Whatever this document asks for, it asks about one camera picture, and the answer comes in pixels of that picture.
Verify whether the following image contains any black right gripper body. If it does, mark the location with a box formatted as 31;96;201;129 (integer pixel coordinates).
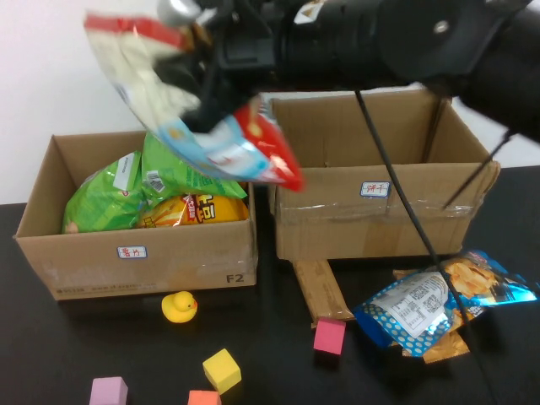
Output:
197;0;279;92

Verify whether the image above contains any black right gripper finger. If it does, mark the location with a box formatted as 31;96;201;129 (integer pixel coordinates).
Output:
185;62;254;134
155;57;206;102

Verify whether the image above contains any red and white snack bag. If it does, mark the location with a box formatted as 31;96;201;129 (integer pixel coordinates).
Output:
83;11;305;193

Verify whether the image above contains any blue polka-dot chip bag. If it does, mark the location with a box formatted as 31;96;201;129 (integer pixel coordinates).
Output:
353;249;540;359

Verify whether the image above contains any green Lay's chip bag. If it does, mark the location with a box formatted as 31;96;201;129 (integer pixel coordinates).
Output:
141;132;249;200

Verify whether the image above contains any yellow chip bag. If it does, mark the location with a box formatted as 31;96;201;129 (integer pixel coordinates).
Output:
135;192;251;229

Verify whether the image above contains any green bag with white sticker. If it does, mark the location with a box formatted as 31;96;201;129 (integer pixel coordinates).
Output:
62;150;149;235

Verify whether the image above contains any taped cardboard box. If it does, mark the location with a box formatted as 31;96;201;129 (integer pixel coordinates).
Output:
266;86;502;261

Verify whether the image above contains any white label on taped box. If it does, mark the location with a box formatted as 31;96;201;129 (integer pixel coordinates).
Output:
360;181;392;198

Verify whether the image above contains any yellow rubber duck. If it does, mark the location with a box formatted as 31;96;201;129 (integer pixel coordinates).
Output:
161;290;198;324

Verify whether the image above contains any long brown flat packet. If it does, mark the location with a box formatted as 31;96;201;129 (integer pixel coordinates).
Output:
293;257;356;329

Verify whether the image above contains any cardboard box marked F2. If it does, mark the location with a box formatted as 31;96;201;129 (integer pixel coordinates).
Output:
12;121;258;301

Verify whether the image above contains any pink foam cube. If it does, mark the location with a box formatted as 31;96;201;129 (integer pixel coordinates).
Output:
312;316;347;352

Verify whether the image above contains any yellow foam cube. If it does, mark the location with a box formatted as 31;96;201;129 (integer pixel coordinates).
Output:
202;348;243;396

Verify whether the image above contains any orange foam cube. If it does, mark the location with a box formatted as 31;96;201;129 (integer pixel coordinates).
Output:
187;389;223;405

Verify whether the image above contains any purple foam cube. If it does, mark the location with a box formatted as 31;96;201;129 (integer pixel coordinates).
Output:
89;375;129;405

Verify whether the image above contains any golden brown wafer packet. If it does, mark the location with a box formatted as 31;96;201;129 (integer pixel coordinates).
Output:
398;327;470;365

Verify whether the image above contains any thick black cable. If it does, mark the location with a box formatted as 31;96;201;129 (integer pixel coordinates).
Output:
354;89;501;405

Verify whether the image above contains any thin black cable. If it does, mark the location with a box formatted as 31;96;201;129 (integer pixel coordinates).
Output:
441;130;514;210

